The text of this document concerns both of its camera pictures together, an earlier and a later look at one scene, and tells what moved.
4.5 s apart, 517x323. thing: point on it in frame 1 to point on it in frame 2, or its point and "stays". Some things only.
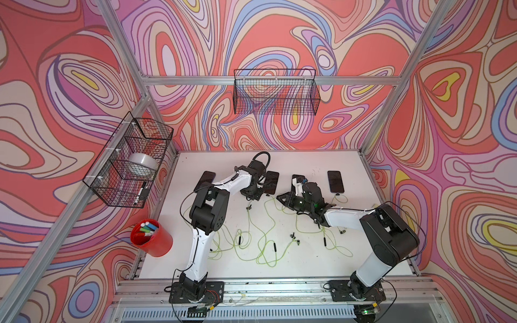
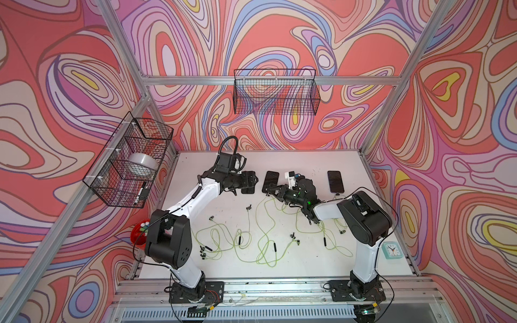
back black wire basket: x=276 y=92 stays
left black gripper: x=256 y=197 to x=245 y=183
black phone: x=271 y=182 stays
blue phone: x=335 y=182 stays
